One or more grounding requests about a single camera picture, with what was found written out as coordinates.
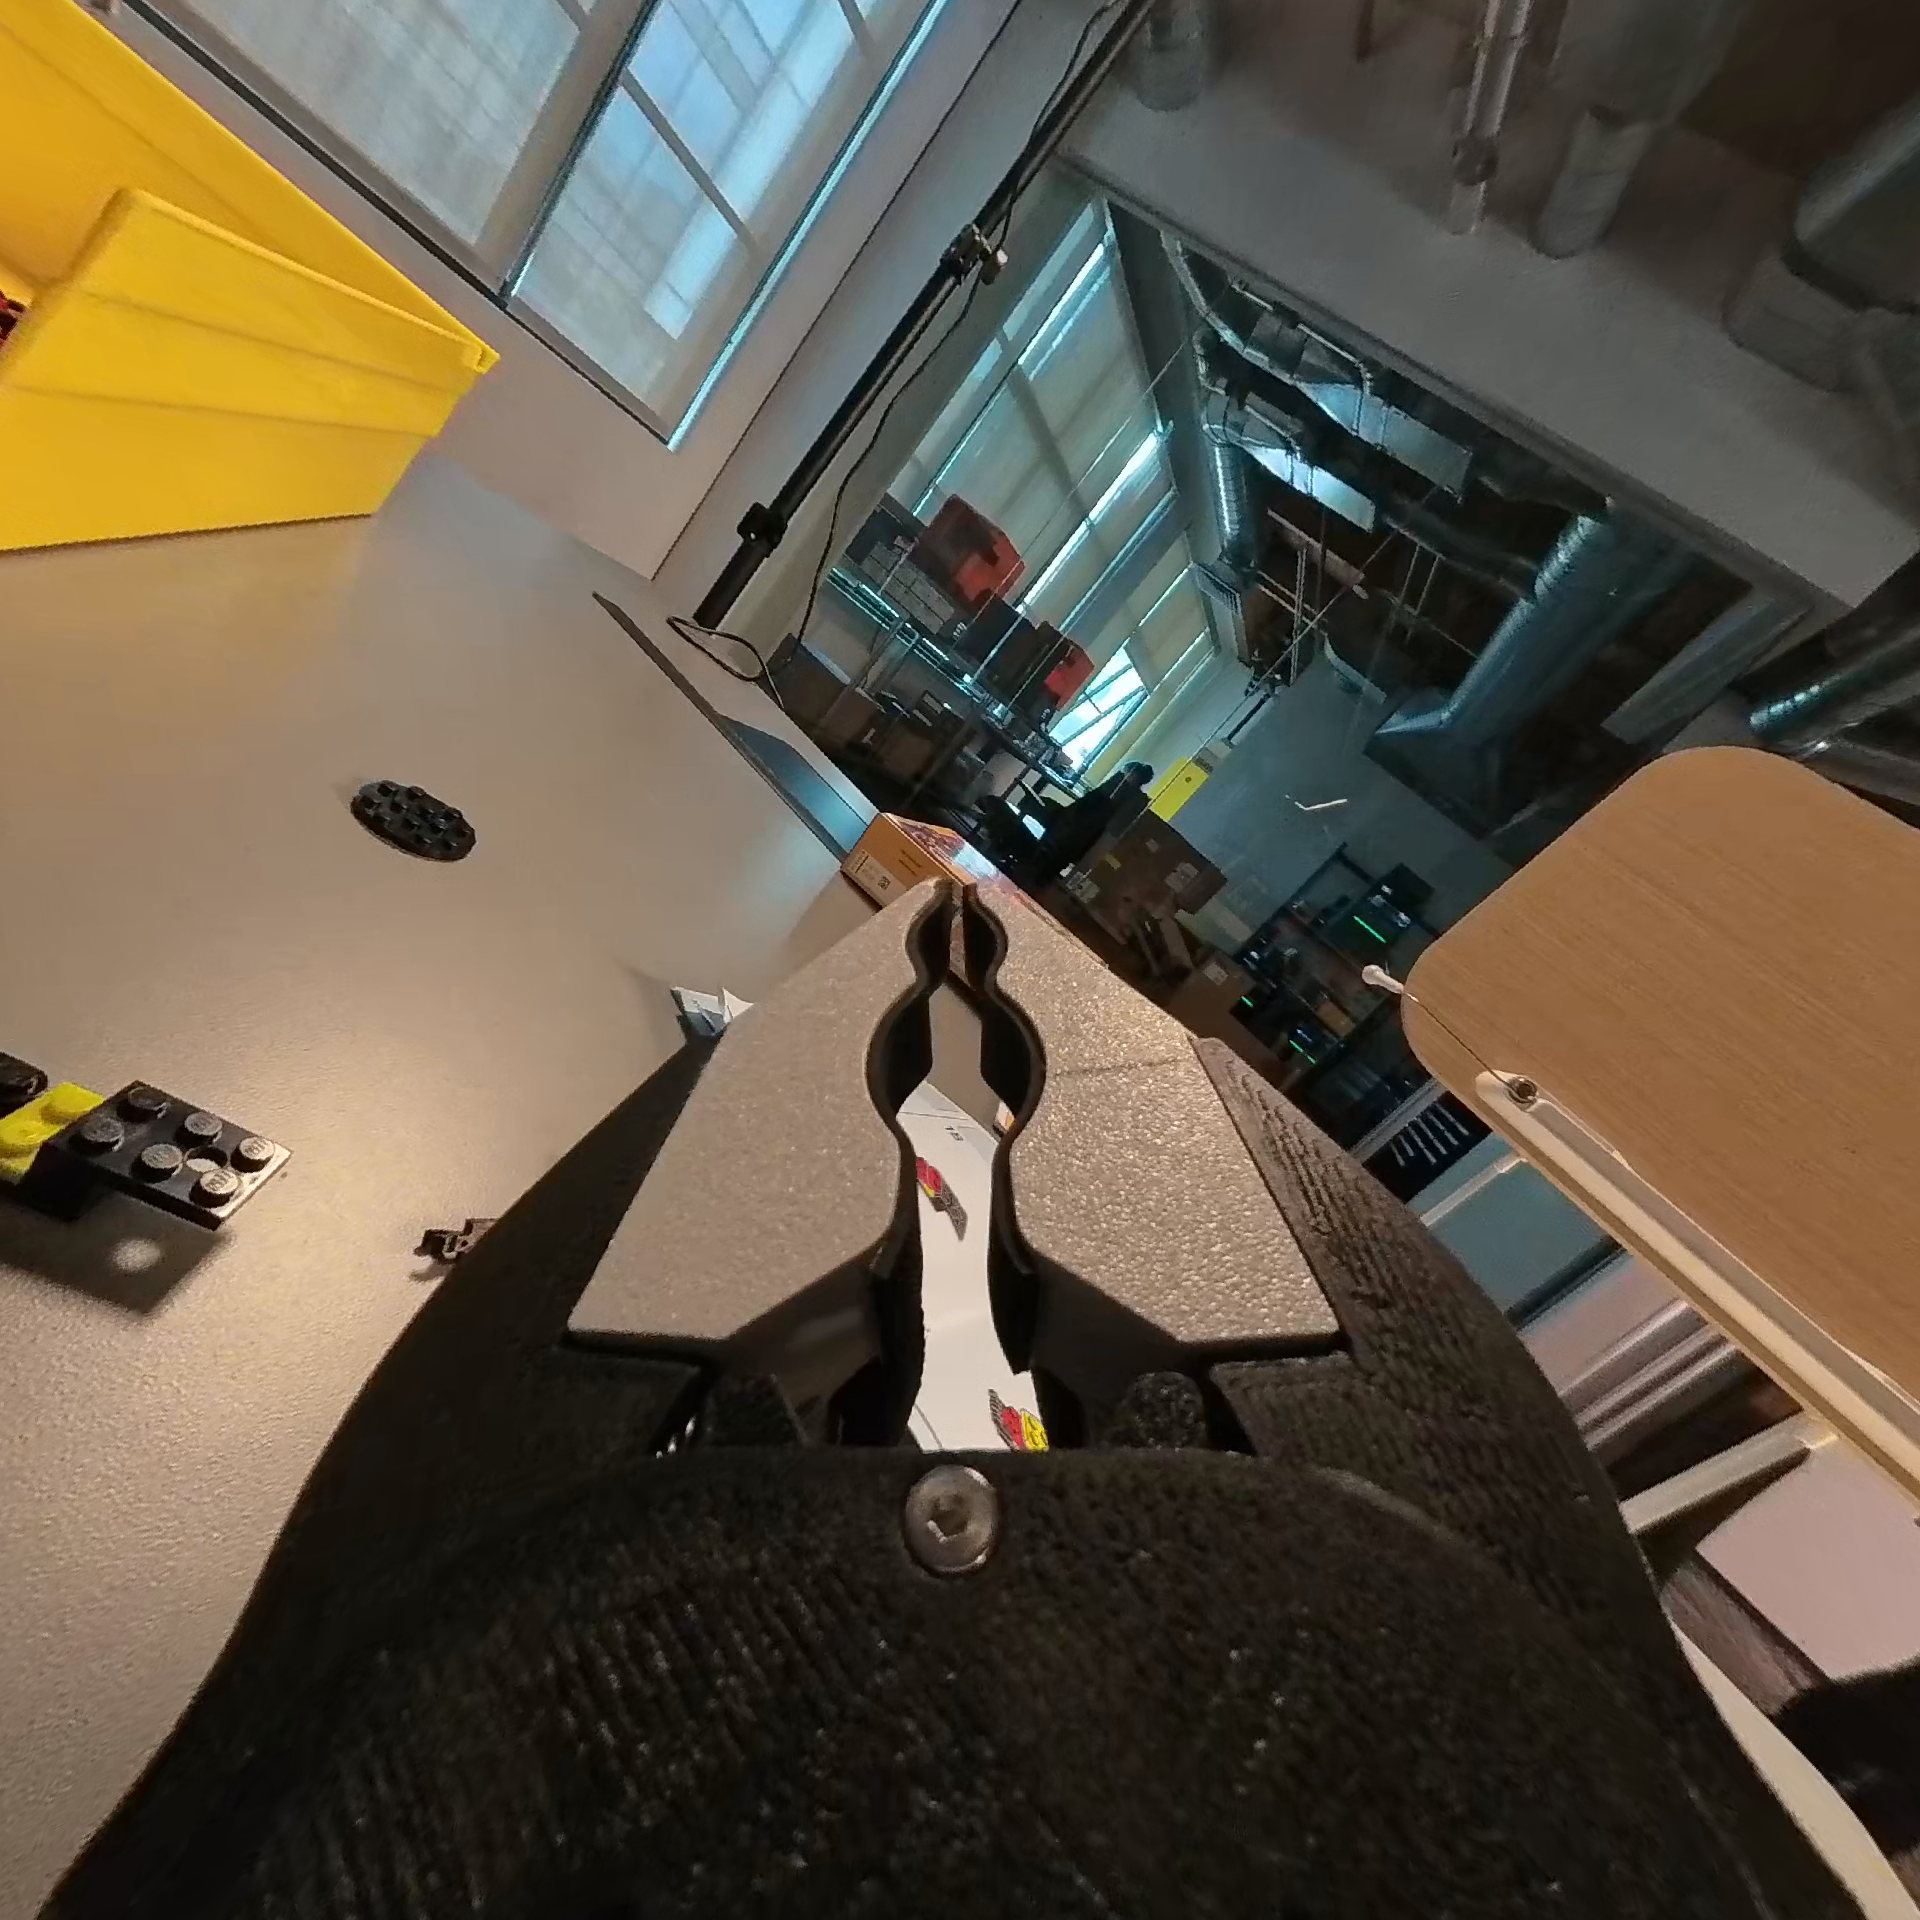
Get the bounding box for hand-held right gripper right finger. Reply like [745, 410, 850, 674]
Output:
[958, 882, 1343, 1393]

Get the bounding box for yellow plastic bin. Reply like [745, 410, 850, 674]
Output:
[0, 0, 502, 557]

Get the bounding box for black light stand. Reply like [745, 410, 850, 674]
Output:
[690, 0, 1169, 635]

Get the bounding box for metal shelf rack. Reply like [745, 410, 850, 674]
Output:
[778, 508, 1099, 817]

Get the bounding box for black cable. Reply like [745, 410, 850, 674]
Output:
[662, 612, 783, 689]

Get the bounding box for silver ventilation duct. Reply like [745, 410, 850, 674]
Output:
[1182, 238, 1700, 754]

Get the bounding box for large paned window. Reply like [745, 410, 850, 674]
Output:
[147, 0, 965, 455]
[836, 191, 1220, 783]

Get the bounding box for small yellow lego brick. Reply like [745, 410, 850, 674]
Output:
[0, 1078, 97, 1190]

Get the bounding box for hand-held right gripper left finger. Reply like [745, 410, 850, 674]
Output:
[566, 882, 962, 1403]

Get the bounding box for black office chair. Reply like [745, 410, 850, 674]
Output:
[978, 762, 1162, 882]

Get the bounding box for round black lego piece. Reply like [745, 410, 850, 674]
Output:
[347, 777, 483, 866]

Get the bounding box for dark equipment rack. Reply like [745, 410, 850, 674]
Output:
[1235, 852, 1437, 1116]

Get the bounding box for black lego assembly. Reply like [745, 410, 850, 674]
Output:
[0, 1047, 295, 1235]

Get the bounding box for orange lego box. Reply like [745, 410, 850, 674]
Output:
[836, 810, 1057, 921]

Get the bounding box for open instruction booklet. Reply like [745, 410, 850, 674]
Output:
[667, 979, 1057, 1454]

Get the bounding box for brown cardboard boxes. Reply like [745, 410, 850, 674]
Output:
[1076, 823, 1250, 1025]

